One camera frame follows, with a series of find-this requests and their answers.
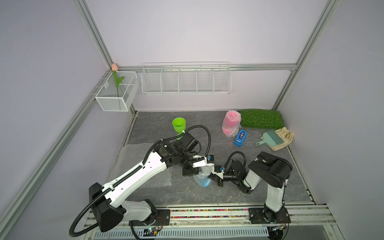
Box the white wire wall shelf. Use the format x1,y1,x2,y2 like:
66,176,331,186
141,62,232,95

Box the bubble wrap sheet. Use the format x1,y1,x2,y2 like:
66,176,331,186
193,166,212,188
110,142,173,188
221,110,242,137

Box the artificial pink tulip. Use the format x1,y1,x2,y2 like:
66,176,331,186
111,64,125,97

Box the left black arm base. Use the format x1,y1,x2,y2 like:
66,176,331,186
132,209,171,227

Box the blue tape dispenser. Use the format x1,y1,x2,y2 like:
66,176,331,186
234,130,248,147

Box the pink plastic wine glass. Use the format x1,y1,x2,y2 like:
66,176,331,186
223,111,241,134

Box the green artificial grass mat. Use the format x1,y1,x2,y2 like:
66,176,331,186
239,109,285,130

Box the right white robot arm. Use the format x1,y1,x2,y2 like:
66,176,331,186
210,151,293,214

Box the beige cloth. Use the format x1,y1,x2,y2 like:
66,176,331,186
269,127,294,152

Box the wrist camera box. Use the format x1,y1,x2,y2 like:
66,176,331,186
211,165,225,180
191,155,215,168

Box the blue plastic wine glass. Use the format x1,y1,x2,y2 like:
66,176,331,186
194,173,212,188

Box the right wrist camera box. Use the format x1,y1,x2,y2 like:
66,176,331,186
211,165,225,180

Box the green plastic wine glass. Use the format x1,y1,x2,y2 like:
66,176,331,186
172,117,186,140

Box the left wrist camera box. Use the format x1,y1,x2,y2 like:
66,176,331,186
191,155,215,168

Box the white mesh wall basket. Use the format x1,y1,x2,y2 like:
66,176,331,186
95,71,140,112

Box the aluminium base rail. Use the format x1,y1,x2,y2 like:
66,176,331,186
80,203,344,240

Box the green dustpan brush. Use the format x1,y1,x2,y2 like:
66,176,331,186
256,130,284,147

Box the white slotted cable duct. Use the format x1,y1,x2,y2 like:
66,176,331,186
93,227,269,240

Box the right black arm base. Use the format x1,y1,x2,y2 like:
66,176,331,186
249,207,291,225

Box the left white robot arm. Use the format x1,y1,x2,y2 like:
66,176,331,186
69,125,212,238

